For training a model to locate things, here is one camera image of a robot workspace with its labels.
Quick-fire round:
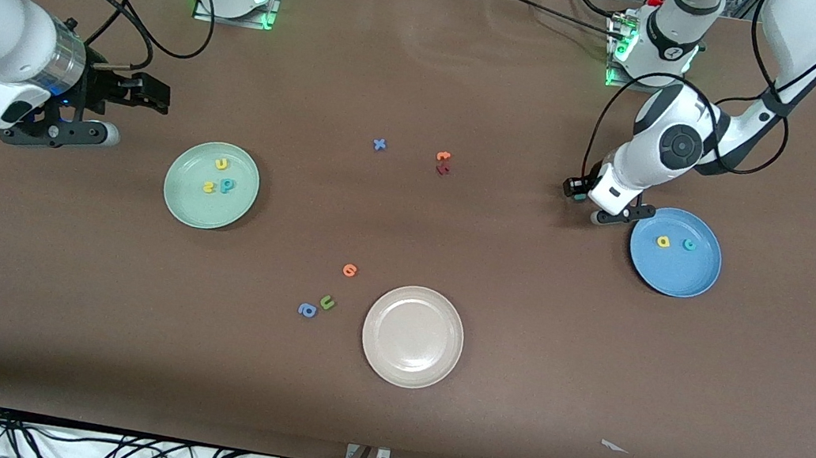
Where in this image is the light green plate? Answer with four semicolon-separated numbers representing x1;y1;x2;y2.
158;135;265;237

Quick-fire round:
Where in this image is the blue plate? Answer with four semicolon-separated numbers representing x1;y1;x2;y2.
622;202;729;304

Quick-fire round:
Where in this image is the beige plate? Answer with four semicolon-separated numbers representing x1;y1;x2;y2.
355;279;471;396

